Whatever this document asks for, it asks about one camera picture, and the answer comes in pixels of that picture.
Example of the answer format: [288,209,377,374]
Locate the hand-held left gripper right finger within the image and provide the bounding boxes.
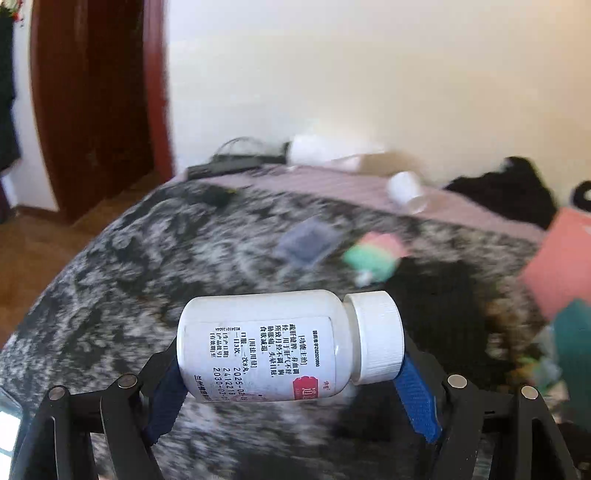
[394,344,580,480]

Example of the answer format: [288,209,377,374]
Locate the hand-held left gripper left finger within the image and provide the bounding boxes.
[11,339,188,480]

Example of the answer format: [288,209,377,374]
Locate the white pill bottle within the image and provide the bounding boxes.
[177,289,406,403]

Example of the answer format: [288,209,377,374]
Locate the pink cardboard box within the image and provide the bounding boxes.
[518,207,591,320]

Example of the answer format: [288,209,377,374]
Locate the black and white mottled blanket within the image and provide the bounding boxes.
[0,178,571,480]

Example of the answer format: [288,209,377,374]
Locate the rainbow spout pouch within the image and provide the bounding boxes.
[343,232,408,287]

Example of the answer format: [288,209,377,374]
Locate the teal packet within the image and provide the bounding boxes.
[551,299,591,395]

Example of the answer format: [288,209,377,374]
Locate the clear plastic case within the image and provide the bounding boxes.
[275,218,343,269]

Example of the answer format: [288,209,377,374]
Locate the white pleated cup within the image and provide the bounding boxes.
[387,171,428,214]

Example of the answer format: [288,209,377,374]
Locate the small black flat object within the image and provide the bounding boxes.
[193,186,233,207]

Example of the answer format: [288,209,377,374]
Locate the black cloth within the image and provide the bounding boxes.
[444,156,558,230]

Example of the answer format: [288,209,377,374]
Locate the pink bed sheet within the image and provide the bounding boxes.
[187,164,549,244]

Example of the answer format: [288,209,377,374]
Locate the black power strip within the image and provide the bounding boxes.
[187,154,288,180]

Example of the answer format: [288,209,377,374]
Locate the panda plush toy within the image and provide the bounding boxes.
[569,180,591,209]

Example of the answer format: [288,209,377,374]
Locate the white toilet paper roll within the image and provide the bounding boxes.
[287,134,362,172]

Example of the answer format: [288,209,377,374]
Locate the dark red wooden door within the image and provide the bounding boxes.
[29,0,175,225]

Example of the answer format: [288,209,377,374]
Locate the dark hanging clothes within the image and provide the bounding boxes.
[0,11,22,172]

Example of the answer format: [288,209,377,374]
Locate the grey cable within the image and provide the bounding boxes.
[213,137,271,160]

